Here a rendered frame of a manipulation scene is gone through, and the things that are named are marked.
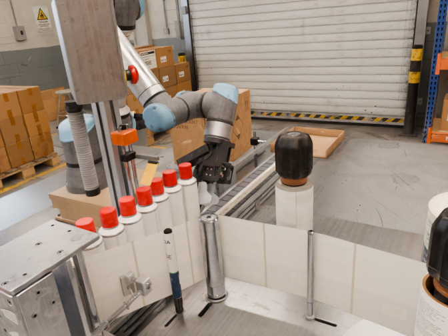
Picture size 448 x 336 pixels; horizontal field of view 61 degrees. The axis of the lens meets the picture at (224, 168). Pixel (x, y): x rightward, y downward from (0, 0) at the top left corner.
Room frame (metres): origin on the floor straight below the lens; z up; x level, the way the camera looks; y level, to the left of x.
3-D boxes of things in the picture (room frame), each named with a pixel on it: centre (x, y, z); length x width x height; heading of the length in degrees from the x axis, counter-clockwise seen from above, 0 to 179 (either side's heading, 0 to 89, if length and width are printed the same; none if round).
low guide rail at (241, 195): (1.08, -0.06, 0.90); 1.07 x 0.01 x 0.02; 148
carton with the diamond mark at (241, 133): (1.61, 0.03, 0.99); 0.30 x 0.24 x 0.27; 151
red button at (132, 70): (0.79, 0.17, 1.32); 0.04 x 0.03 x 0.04; 23
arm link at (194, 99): (1.08, 0.08, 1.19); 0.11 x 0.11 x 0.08; 57
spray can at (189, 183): (0.89, 0.10, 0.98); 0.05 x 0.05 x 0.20
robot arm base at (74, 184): (1.19, 0.46, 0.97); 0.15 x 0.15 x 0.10
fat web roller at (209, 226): (0.64, 0.04, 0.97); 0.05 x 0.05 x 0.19
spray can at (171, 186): (0.85, 0.13, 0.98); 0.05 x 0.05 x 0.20
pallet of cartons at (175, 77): (5.22, 0.99, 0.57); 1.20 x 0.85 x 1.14; 152
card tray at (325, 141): (1.70, -0.41, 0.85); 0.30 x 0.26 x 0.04; 148
